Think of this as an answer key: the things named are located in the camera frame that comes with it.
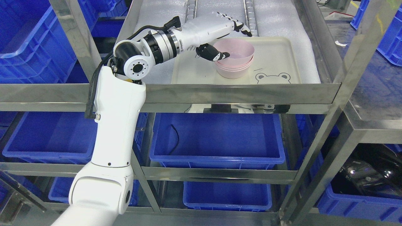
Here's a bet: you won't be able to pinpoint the pink plastic bowl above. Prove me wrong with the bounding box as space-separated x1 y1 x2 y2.
213 38 255 67

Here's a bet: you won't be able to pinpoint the blue crate shelf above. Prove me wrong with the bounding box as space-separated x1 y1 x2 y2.
149 113 285 170
183 182 272 212
2 112 97 164

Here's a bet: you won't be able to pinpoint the blue crate middle shelf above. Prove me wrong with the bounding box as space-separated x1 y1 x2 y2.
149 113 285 170

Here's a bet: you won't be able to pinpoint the blue crate bottom shelf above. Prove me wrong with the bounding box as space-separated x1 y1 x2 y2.
183 182 272 212

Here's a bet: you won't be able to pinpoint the steel shelf rack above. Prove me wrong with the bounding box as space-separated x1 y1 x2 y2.
1 0 401 226

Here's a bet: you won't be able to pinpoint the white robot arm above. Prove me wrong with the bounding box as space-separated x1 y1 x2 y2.
53 16 181 226

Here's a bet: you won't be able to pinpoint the cream bear tray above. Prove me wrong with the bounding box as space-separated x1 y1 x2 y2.
172 37 301 84

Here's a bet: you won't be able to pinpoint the blue crate left shelf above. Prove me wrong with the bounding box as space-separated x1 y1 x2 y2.
2 112 97 164

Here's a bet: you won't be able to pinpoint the black helmet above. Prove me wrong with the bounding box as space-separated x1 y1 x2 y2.
331 143 402 199

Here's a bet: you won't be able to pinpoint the stacked pink bowls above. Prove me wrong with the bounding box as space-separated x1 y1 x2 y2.
215 57 254 79

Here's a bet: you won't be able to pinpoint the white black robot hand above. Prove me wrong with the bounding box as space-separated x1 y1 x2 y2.
172 12 252 62

